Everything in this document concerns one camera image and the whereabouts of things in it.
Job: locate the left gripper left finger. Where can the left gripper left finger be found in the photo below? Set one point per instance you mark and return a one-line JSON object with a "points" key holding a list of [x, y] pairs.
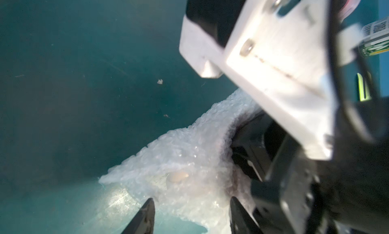
{"points": [[144, 220]]}

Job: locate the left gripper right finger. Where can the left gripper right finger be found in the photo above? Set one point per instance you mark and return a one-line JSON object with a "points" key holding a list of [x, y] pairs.
{"points": [[240, 221]]}

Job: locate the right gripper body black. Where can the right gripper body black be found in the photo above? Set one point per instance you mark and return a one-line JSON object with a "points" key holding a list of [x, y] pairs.
{"points": [[348, 194]]}

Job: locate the bubble wrap sheet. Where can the bubble wrap sheet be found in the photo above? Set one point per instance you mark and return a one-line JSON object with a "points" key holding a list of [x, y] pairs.
{"points": [[189, 172]]}

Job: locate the white tape dispenser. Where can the white tape dispenser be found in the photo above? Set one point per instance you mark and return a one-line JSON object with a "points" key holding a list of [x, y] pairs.
{"points": [[346, 7]]}

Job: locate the green garden fork wooden handle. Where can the green garden fork wooden handle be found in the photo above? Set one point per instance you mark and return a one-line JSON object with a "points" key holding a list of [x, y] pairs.
{"points": [[363, 90]]}

